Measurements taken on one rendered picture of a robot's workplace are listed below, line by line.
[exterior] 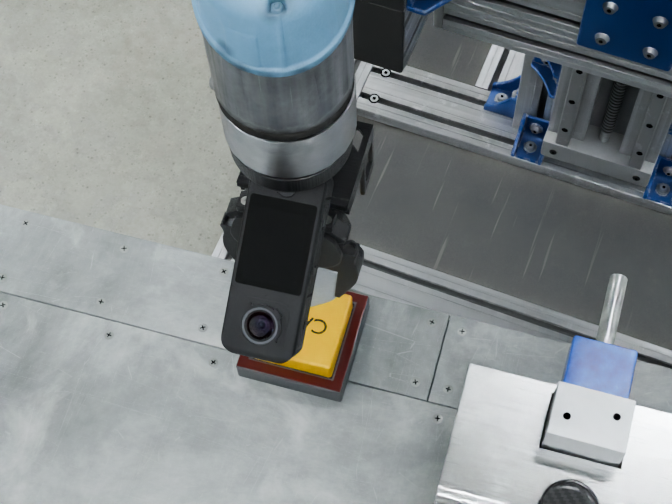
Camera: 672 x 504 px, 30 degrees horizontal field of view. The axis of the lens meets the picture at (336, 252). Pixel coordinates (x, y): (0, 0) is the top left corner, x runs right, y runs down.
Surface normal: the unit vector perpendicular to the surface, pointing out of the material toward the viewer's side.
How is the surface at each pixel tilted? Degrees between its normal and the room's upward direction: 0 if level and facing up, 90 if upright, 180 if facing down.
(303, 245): 32
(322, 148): 90
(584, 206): 0
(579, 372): 0
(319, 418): 0
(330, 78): 90
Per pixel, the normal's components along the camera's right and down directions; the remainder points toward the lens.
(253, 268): -0.18, 0.08
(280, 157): -0.07, 0.89
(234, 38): -0.43, 0.80
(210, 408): -0.03, -0.44
